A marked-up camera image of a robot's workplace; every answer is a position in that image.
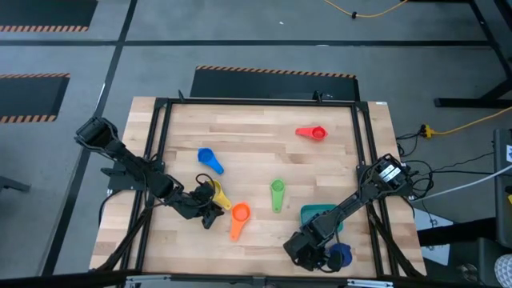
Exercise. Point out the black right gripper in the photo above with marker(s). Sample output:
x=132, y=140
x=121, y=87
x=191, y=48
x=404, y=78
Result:
x=304, y=248

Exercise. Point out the orange measuring cup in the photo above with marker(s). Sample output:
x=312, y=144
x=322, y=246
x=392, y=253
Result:
x=240, y=214

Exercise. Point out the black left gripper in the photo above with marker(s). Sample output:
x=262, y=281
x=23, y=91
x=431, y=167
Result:
x=192, y=204

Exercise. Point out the grey cabinet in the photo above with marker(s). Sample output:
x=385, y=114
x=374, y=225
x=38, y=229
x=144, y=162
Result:
x=503, y=180

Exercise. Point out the red measuring cup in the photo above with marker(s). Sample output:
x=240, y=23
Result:
x=318, y=133

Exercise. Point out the white patterned ball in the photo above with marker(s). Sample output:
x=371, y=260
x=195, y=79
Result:
x=504, y=272

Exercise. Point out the white paper sheet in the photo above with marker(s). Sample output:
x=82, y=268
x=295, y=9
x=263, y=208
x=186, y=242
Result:
x=432, y=224

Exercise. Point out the black frame bracket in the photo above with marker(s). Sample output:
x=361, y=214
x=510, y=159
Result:
x=181, y=96
x=318, y=96

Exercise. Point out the black chair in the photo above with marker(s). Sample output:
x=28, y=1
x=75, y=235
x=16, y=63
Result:
x=460, y=256

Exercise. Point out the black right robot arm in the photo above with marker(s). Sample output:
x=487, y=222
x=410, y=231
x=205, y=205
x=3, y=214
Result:
x=360, y=196

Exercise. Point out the black table frame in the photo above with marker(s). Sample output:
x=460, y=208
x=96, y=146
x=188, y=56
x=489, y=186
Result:
x=260, y=102

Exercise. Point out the green measuring cup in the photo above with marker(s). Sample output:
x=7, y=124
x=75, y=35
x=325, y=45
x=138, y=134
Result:
x=277, y=188

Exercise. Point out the silver aluminium brace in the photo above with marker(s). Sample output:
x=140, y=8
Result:
x=142, y=277
x=370, y=283

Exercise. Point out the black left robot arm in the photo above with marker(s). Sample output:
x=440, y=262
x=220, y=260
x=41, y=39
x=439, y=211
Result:
x=132, y=160

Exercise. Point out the dark blue measuring cup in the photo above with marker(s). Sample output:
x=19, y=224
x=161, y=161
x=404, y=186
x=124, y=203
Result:
x=347, y=251

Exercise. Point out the teal plastic basket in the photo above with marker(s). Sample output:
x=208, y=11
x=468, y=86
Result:
x=310, y=212

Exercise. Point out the black striped floor mat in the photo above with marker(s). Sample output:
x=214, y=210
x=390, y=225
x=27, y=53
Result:
x=32, y=98
x=272, y=86
x=48, y=12

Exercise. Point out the grey stand foot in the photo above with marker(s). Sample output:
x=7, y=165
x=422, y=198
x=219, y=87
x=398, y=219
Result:
x=12, y=184

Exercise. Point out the yellow measuring cup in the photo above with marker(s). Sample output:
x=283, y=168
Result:
x=224, y=200

